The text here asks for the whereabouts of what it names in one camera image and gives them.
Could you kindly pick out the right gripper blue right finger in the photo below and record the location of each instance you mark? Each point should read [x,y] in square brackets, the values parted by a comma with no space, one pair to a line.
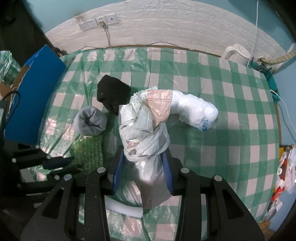
[167,173]

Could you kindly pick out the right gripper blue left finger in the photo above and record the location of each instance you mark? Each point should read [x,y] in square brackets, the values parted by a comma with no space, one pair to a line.
[118,164]

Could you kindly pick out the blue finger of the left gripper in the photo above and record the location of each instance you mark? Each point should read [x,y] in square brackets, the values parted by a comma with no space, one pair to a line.
[56,162]

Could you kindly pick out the white foam sheet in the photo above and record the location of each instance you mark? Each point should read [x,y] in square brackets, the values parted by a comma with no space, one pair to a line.
[123,209]

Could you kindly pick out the green bubble wrap sheet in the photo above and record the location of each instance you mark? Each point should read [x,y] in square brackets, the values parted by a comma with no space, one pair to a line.
[87,153]

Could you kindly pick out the grey sock ball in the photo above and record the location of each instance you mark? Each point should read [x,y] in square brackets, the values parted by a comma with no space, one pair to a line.
[90,121]

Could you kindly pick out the white plastic bag bundle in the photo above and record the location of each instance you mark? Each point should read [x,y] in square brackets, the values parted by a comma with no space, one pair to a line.
[144,135]

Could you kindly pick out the black sock ball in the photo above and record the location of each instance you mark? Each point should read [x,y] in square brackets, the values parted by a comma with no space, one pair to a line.
[112,93]

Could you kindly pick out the blue cardboard box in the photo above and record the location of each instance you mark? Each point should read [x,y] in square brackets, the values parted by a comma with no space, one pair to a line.
[36,87]

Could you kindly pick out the green checkered tablecloth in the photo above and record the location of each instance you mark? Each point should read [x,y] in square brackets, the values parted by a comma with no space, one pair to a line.
[228,128]

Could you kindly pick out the green checkered side cloth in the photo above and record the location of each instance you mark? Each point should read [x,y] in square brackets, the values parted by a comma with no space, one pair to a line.
[9,68]

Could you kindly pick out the red white bag pile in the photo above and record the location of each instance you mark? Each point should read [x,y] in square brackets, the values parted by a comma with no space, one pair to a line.
[285,180]

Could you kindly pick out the white electric kettle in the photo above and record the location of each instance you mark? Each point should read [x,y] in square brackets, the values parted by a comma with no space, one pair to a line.
[236,53]

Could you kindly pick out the beige wrapped pipe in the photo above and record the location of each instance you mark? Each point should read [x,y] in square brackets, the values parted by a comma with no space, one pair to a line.
[279,60]

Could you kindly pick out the white wall socket strip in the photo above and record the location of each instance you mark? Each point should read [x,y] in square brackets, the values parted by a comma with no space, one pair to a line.
[99,21]

